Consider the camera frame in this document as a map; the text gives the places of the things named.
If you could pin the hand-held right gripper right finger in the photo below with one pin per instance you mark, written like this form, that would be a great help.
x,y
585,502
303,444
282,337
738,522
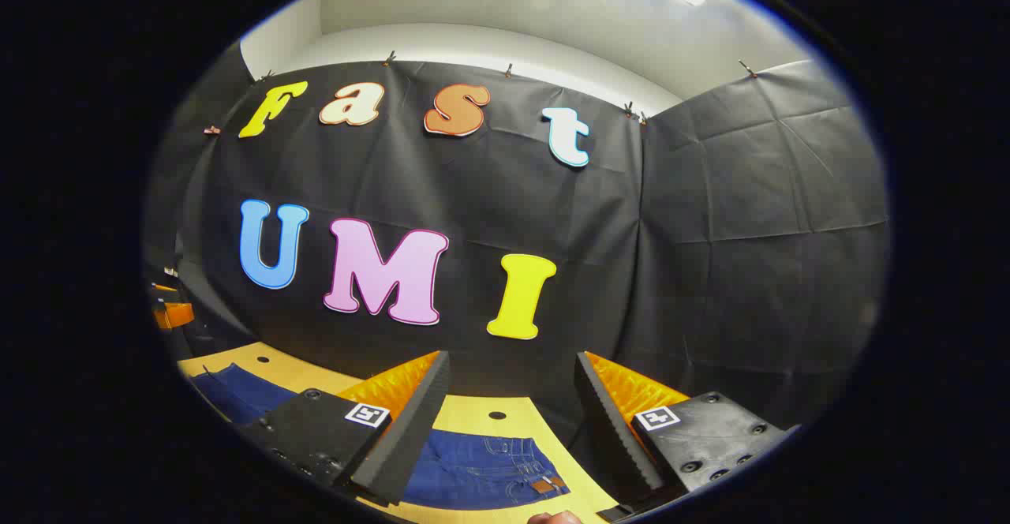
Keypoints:
x,y
615,437

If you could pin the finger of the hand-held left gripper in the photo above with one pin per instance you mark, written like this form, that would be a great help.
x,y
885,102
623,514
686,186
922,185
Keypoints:
x,y
173,316

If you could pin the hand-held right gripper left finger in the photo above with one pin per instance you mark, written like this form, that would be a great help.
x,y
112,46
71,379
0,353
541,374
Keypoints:
x,y
410,445

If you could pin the blue denim jeans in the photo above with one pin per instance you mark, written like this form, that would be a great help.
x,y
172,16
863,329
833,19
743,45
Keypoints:
x,y
473,473

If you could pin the black backdrop cloth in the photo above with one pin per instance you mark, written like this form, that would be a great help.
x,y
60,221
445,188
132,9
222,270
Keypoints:
x,y
489,192

